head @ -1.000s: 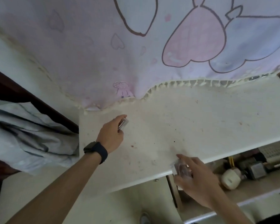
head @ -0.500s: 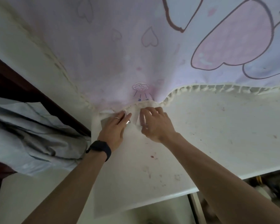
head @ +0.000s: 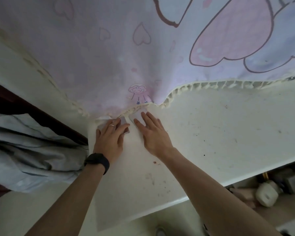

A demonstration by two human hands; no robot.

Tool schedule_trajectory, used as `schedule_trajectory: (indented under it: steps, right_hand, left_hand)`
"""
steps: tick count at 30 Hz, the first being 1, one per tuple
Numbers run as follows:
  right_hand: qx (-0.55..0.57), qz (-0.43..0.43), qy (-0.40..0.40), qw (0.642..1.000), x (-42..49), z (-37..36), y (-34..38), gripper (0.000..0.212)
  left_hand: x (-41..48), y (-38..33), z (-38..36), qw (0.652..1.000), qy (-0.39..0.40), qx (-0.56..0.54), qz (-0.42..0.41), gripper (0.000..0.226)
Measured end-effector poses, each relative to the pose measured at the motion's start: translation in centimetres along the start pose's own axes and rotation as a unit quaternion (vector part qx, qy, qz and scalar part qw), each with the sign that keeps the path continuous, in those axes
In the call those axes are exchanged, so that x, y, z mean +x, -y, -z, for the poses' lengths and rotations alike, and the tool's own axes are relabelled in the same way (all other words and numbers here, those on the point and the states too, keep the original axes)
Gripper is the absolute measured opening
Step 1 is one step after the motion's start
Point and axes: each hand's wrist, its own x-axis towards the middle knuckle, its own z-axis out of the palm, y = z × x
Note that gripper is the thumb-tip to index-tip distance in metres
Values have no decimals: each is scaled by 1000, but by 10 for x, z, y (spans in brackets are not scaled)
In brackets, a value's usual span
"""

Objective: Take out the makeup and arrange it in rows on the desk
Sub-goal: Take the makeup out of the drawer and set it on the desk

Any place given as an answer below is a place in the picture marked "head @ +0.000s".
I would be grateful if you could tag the person's left hand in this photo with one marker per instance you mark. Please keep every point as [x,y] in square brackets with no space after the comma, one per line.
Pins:
[110,145]

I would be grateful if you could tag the person's right hand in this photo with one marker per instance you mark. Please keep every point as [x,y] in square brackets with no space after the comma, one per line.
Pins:
[155,140]

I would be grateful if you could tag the large grey square palette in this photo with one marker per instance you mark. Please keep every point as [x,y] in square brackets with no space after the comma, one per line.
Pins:
[126,130]

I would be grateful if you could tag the small grey square palette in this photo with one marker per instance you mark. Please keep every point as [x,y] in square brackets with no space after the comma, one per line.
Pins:
[137,116]

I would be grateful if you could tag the purple drawer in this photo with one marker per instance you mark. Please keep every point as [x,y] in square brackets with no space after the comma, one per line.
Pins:
[285,208]

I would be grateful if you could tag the person's right forearm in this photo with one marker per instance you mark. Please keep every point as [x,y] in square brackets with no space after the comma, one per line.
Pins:
[211,194]

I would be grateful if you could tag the person's left forearm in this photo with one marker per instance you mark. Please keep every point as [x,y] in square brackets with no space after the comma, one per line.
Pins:
[68,201]

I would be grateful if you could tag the white dressing table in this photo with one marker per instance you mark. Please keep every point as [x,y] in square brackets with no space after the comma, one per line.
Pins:
[211,132]

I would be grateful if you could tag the black smartwatch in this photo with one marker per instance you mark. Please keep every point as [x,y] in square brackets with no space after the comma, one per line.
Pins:
[98,160]

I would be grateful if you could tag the white hanging garment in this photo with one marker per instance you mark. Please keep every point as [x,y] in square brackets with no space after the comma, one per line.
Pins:
[27,157]

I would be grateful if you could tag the white shoe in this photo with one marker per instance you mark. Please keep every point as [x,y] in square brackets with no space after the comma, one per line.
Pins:
[160,232]

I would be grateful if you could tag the dark red wooden door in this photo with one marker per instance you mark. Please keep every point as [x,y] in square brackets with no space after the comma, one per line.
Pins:
[27,105]

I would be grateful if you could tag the pink cartoon cloth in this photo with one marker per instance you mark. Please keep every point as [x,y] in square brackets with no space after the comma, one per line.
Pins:
[88,46]

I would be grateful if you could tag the silver oval metal fitting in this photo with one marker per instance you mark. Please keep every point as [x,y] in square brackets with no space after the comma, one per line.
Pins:
[293,77]

